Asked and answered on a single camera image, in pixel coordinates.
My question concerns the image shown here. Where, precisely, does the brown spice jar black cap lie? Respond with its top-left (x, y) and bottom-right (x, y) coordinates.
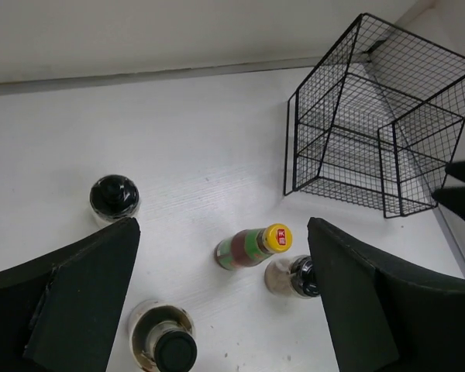
top-left (264, 255), bottom-right (320, 299)

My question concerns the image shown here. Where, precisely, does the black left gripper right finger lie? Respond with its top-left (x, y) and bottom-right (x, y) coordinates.
top-left (308, 218), bottom-right (465, 371)

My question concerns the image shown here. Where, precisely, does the black wire mesh rack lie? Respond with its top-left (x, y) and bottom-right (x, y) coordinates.
top-left (283, 13), bottom-right (465, 219)

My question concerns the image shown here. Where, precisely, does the white powder jar black cap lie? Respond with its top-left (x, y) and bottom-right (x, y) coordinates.
top-left (89, 174), bottom-right (141, 229)

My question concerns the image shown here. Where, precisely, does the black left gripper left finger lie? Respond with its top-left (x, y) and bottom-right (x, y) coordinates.
top-left (0, 218), bottom-right (140, 371)

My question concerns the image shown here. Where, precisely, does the tall dark sauce bottle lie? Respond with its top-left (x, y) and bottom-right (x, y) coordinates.
top-left (127, 300), bottom-right (198, 372)

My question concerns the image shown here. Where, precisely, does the yellow cap sauce bottle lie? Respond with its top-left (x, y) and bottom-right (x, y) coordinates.
top-left (214, 223), bottom-right (293, 270)

